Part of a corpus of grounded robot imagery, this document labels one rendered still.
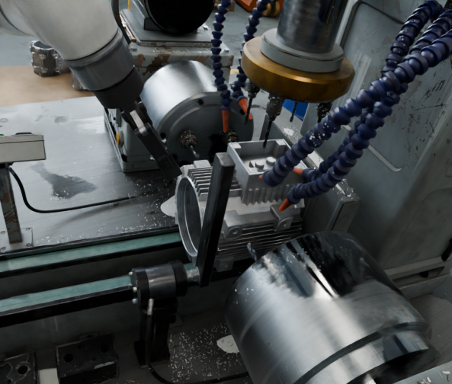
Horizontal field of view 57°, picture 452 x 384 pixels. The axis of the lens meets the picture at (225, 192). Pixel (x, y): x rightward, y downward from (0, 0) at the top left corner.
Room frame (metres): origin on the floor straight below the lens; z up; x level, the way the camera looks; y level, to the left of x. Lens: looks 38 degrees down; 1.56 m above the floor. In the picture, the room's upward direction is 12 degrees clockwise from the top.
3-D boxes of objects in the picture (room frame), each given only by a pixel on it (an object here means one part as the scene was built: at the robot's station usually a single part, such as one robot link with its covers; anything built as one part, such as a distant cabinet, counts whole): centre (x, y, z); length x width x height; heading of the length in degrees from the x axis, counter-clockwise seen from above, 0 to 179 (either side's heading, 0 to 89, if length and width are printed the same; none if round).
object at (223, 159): (0.46, 0.01, 1.12); 0.04 x 0.03 x 0.26; 120
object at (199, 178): (0.64, -0.03, 1.02); 0.20 x 0.19 x 0.19; 119
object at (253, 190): (0.66, -0.06, 1.11); 0.12 x 0.11 x 0.07; 119
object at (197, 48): (1.16, 0.26, 0.99); 0.35 x 0.31 x 0.37; 30
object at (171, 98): (0.95, 0.14, 1.04); 0.37 x 0.25 x 0.25; 30
